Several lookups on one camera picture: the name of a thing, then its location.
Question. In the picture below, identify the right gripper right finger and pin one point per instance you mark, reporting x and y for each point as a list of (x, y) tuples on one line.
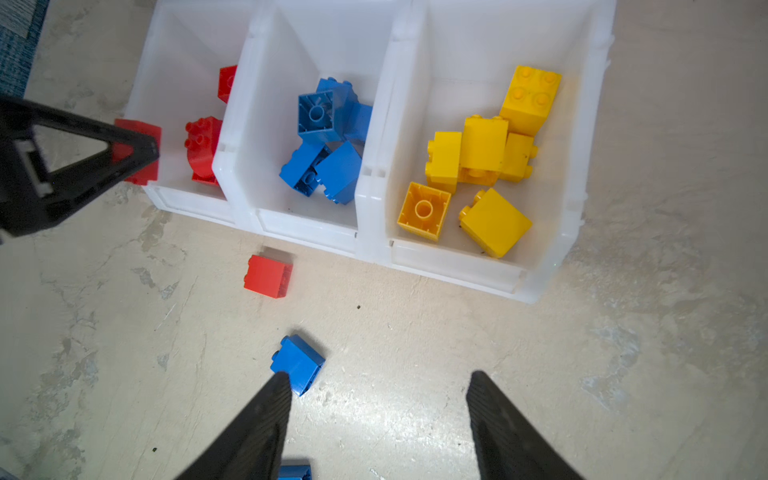
[(507, 446)]

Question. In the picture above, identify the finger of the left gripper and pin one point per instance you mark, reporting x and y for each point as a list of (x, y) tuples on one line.
[(35, 198)]

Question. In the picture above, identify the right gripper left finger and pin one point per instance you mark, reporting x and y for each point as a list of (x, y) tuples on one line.
[(251, 446)]

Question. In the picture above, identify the red square brick studs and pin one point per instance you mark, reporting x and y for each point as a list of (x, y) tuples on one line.
[(201, 144)]

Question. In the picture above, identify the red long brick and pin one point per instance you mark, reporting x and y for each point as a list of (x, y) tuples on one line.
[(225, 82)]

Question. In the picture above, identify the blue long studded brick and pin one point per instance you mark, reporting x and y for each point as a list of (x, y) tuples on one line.
[(300, 172)]

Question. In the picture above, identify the yellow hollow brick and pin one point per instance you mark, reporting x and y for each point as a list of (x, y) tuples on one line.
[(424, 211)]

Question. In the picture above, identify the blue large square brick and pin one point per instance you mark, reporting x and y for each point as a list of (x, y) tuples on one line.
[(339, 173)]

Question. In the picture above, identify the small yellow brick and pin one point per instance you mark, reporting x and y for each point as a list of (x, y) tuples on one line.
[(518, 152)]

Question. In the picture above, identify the yellow studded brick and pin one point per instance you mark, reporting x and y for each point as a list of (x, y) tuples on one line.
[(529, 99)]

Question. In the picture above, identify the dark blue hollow brick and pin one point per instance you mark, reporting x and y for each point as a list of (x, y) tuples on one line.
[(315, 118)]

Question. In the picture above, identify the blue tall brick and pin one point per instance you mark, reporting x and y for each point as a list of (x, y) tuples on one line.
[(343, 96)]

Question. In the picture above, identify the yellow tall brick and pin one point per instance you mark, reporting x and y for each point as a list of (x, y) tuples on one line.
[(482, 150)]

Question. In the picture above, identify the yellow long brick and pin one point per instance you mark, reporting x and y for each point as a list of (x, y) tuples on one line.
[(443, 165)]

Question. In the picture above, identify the blue brick bottom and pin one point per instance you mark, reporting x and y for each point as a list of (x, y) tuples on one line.
[(295, 472)]

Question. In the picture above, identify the left white bin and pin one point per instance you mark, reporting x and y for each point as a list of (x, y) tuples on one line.
[(187, 44)]

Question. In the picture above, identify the white bin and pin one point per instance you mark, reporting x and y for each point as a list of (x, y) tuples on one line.
[(187, 44), (290, 46), (456, 59)]

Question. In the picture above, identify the middle white bin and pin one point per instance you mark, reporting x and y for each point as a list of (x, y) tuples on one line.
[(290, 46)]

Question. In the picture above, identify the right white bin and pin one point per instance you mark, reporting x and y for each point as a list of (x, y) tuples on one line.
[(456, 59)]

